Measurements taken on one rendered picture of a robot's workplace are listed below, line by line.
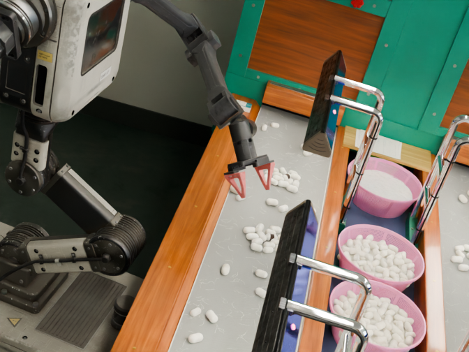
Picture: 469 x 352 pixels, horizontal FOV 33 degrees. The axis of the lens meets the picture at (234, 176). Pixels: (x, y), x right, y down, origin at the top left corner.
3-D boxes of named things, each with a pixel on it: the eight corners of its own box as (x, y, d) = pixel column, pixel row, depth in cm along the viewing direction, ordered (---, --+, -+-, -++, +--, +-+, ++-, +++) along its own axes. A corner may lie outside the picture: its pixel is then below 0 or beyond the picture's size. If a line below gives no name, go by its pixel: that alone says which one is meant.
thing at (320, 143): (301, 150, 221) (308, 128, 217) (322, 65, 274) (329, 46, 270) (329, 158, 220) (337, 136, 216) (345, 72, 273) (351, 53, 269)
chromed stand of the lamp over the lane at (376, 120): (285, 217, 257) (325, 96, 234) (292, 186, 274) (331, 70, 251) (341, 235, 256) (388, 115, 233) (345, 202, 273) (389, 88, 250)
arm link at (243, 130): (225, 121, 219) (245, 116, 217) (230, 120, 225) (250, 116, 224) (231, 146, 219) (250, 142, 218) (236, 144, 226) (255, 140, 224)
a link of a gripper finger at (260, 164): (247, 195, 225) (239, 163, 224) (264, 189, 229) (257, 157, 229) (264, 193, 219) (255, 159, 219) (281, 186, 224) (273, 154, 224)
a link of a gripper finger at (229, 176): (229, 201, 220) (221, 167, 219) (248, 195, 225) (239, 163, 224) (246, 199, 215) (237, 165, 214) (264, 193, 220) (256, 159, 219)
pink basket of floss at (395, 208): (371, 229, 263) (381, 206, 258) (324, 183, 281) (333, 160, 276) (428, 218, 278) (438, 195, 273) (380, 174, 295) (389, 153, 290)
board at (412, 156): (341, 146, 287) (343, 143, 287) (345, 127, 300) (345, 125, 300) (430, 173, 286) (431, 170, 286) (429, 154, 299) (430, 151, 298)
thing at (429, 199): (405, 255, 256) (458, 136, 232) (405, 221, 273) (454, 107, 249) (462, 272, 255) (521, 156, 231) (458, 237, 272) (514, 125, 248)
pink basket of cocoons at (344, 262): (343, 304, 228) (353, 279, 223) (319, 244, 249) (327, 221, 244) (426, 309, 235) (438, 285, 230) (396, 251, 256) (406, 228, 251)
